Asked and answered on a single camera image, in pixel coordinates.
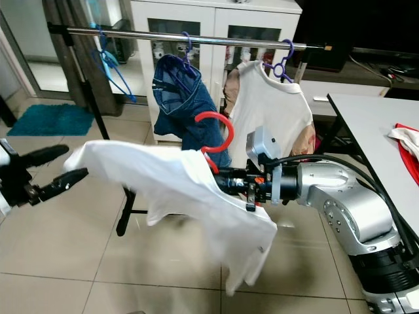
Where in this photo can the grey curtain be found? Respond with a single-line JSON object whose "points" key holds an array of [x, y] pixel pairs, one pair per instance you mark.
{"points": [[65, 72]]}

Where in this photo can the black and silver clothes rack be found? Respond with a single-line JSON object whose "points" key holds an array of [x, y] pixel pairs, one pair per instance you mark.
{"points": [[157, 34]]}

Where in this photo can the white garment with small lettering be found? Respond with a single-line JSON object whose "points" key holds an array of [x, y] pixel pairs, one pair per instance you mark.
{"points": [[407, 136]]}

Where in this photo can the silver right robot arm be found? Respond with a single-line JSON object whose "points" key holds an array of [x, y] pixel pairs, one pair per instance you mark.
{"points": [[340, 203]]}

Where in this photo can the purple clothes hanger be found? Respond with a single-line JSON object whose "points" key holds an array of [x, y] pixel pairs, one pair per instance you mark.
{"points": [[285, 65], [190, 62]]}

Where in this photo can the red plastic clothes hanger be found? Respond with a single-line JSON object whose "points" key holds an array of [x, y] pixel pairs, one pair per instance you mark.
{"points": [[230, 131]]}

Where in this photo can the white shirt with navy print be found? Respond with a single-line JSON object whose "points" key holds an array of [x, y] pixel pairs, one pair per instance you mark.
{"points": [[170, 190]]}

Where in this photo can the blue denim jeans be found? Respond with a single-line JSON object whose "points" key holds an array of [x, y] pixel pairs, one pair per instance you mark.
{"points": [[190, 111]]}

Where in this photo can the blue clothes hanger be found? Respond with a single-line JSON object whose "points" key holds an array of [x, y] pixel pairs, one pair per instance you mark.
{"points": [[105, 60]]}

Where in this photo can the plain white t-shirt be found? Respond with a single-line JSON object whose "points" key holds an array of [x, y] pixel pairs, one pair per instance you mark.
{"points": [[275, 104]]}

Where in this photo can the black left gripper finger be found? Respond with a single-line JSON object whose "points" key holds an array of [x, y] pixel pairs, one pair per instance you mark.
{"points": [[46, 156], [67, 182]]}

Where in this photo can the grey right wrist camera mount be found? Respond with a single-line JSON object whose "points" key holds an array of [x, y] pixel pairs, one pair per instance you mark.
{"points": [[262, 147]]}

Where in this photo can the teal floor mat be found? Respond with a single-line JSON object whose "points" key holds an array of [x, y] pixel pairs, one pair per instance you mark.
{"points": [[49, 121]]}

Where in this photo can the black television screen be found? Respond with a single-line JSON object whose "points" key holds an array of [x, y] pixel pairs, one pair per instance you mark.
{"points": [[353, 26]]}

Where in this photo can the large red garment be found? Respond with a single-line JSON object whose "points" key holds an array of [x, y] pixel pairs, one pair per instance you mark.
{"points": [[411, 167]]}

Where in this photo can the white glass-door cabinet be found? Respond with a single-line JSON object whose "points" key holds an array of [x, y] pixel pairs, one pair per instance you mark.
{"points": [[209, 16]]}

